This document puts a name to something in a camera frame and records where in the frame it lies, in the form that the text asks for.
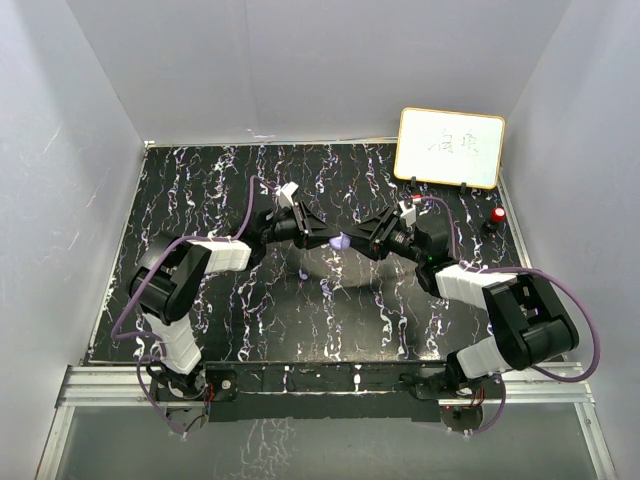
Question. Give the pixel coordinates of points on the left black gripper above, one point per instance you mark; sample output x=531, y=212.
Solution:
x=311, y=231

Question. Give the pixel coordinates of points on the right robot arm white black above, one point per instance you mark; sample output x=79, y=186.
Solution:
x=529, y=322

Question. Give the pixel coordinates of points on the small whiteboard with wooden frame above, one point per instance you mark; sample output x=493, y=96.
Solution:
x=449, y=148

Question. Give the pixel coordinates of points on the purple round earbud case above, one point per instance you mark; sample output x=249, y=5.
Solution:
x=341, y=243

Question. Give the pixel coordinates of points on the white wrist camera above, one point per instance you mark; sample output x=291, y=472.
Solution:
x=285, y=195
x=408, y=213

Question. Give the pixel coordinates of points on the aluminium frame rail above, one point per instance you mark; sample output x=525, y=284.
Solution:
x=104, y=428

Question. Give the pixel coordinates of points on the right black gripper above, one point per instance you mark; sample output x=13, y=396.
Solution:
x=371, y=237

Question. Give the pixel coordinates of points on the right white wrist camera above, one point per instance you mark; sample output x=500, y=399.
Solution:
x=408, y=213

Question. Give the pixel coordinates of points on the red emergency stop button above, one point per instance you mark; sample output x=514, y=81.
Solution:
x=494, y=221

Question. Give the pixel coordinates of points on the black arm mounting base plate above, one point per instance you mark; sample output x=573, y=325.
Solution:
x=234, y=391

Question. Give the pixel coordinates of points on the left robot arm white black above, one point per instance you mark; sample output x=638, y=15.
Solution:
x=167, y=280

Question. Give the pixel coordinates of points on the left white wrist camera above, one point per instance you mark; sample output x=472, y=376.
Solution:
x=285, y=195

